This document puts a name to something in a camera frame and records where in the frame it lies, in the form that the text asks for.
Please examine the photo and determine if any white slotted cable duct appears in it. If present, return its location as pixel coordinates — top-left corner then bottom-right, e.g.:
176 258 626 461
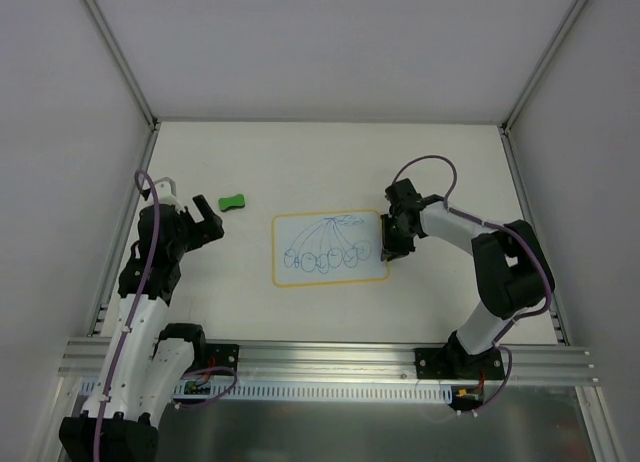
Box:
79 377 453 405

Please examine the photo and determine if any yellow-framed small whiteboard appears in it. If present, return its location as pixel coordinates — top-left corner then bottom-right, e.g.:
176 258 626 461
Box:
271 210 390 288

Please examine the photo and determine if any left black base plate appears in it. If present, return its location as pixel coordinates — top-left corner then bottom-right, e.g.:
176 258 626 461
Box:
204 343 240 370

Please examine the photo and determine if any aluminium front rail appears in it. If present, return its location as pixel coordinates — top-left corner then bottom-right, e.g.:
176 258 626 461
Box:
57 334 600 386

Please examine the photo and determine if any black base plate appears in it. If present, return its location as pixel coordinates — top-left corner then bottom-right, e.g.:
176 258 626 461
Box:
204 343 240 370
414 347 506 381

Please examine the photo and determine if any left aluminium frame post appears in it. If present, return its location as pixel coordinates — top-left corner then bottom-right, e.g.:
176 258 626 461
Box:
80 0 159 337

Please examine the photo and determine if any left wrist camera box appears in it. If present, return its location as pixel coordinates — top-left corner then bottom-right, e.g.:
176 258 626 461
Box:
147 177 186 217

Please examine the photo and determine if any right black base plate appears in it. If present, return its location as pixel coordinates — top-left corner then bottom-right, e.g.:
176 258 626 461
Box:
414 347 506 381

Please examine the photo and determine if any right aluminium frame post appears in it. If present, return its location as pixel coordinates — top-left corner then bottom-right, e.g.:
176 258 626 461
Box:
502 0 602 346

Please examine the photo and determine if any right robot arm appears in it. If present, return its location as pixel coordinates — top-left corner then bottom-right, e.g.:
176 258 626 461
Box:
381 179 555 381

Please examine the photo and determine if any green whiteboard eraser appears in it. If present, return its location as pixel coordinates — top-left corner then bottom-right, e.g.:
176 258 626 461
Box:
218 193 246 213

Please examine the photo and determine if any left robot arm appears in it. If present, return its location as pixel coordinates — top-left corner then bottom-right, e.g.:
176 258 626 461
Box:
59 194 224 461

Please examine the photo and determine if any aluminium frame post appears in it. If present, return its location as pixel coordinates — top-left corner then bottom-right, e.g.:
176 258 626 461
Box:
80 0 159 337
502 0 602 346

